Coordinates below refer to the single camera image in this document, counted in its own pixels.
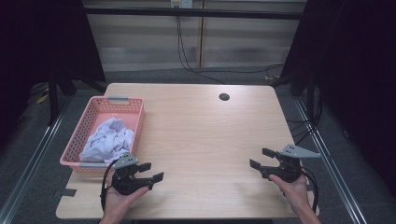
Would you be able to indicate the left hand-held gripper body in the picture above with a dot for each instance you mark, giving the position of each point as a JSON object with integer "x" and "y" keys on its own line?
{"x": 126, "y": 183}

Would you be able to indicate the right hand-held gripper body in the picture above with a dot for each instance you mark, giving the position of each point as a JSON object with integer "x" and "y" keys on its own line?
{"x": 288, "y": 169}

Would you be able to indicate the white towel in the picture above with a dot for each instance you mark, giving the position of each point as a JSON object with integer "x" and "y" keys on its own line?
{"x": 107, "y": 140}

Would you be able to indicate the pink plastic basket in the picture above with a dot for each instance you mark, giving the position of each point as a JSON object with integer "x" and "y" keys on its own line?
{"x": 99, "y": 113}

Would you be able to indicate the person's left hand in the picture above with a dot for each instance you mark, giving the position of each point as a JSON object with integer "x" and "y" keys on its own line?
{"x": 118, "y": 203}

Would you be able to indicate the person's right hand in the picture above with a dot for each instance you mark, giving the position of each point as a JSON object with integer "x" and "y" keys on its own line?
{"x": 295, "y": 194}

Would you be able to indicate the black tape strip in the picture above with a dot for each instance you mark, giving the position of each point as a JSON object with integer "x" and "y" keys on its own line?
{"x": 67, "y": 192}

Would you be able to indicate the black stand leg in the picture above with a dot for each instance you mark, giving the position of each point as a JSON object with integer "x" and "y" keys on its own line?
{"x": 53, "y": 99}

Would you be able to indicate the yellow floor tape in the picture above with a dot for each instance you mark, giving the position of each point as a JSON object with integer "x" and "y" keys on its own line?
{"x": 42, "y": 99}

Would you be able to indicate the black metal crossbar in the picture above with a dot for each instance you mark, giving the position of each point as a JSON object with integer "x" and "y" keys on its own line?
{"x": 186, "y": 12}

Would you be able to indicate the metal floor rail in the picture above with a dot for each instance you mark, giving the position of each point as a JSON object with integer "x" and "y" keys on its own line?
{"x": 34, "y": 155}
{"x": 330, "y": 161}

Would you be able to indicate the white wall socket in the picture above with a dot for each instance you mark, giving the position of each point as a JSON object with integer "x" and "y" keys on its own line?
{"x": 182, "y": 3}

